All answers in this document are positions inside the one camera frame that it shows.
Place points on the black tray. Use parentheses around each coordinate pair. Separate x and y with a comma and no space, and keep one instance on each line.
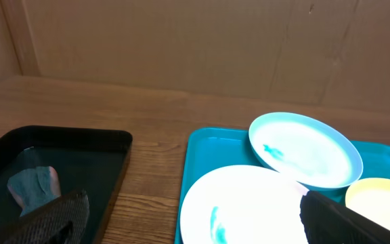
(94,160)

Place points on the grey-green sponge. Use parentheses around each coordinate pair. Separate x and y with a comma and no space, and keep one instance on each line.
(34,187)

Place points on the white plate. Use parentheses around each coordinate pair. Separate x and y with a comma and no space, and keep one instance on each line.
(243,204)

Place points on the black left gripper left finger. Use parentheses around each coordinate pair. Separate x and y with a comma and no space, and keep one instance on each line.
(62,220)

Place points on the light blue plate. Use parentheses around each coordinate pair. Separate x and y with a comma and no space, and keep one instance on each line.
(306,150)

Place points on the yellow plate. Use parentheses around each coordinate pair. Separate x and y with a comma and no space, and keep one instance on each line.
(370,197)

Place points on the teal tray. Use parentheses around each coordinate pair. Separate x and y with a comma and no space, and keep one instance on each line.
(210,148)

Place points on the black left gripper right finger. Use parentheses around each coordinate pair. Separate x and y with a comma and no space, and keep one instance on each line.
(327,222)

